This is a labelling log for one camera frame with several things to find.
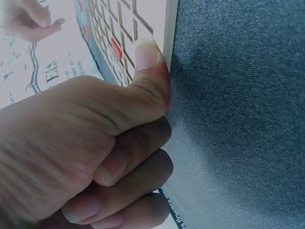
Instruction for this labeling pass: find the person's right hand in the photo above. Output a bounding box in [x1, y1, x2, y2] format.
[3, 0, 66, 42]

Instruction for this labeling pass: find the red game piece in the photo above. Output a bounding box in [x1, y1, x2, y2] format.
[81, 24, 92, 42]
[110, 38, 123, 61]

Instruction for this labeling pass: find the person's left hand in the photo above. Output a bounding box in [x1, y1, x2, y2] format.
[0, 38, 174, 229]

